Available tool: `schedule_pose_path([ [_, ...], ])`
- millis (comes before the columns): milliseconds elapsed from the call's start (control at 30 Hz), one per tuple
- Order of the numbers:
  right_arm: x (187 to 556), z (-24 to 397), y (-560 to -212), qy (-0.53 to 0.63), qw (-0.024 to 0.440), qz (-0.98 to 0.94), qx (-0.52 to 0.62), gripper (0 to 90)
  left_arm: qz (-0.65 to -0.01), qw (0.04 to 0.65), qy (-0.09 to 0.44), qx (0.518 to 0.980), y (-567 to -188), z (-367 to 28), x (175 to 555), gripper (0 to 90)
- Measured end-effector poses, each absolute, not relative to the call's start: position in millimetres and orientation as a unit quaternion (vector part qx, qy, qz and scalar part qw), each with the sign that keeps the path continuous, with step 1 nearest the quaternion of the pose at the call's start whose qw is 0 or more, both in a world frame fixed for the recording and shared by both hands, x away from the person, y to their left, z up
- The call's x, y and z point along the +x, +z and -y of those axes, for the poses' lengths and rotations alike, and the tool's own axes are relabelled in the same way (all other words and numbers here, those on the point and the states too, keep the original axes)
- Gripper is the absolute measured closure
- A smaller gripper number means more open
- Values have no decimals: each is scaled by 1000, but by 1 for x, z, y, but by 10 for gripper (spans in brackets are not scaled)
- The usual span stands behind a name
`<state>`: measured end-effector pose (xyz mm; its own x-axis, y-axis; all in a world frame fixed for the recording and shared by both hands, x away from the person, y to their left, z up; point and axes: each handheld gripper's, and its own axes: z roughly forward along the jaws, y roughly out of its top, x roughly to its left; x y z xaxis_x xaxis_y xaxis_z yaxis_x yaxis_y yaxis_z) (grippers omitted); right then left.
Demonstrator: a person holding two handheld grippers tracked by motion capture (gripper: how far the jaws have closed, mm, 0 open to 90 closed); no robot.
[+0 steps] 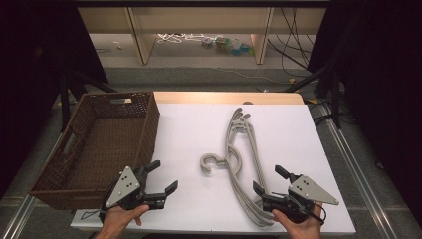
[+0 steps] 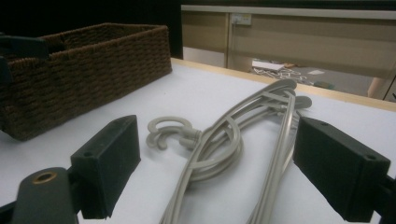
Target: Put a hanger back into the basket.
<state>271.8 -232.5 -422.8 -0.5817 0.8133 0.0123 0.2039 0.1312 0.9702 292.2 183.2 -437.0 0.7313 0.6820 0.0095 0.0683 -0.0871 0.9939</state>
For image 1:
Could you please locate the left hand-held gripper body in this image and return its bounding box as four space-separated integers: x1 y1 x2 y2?
101 165 167 213

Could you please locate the beige wooden shelf unit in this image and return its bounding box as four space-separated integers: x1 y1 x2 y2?
78 6 327 66

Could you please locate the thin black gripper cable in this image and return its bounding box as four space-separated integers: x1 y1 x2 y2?
80 208 103 221

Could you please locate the bundle of black cables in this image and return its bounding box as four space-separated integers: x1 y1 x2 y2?
267 6 317 78

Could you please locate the white coiled cord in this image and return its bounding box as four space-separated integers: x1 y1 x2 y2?
156 32 207 45

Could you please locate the metal floor rail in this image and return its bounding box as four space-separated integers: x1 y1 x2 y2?
317 102 396 239
0 194 38 239

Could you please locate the white table mat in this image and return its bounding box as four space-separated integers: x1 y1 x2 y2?
70 103 356 235

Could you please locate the person's left hand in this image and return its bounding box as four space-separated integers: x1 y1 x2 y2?
96 204 150 239

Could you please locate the colourful toy pile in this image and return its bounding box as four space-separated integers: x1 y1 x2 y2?
201 35 255 57

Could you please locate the person's right hand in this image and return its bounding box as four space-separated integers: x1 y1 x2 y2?
272 202 323 239

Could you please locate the dark curtain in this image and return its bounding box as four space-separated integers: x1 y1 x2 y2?
308 0 422 228
0 0 109 200

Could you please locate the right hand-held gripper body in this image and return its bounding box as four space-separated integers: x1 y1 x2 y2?
262 173 340 224

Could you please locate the brown wicker basket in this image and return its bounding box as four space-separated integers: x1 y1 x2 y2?
28 91 161 211

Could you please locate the black metal stand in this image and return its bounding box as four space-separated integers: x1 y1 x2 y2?
285 62 343 129
59 70 117 132

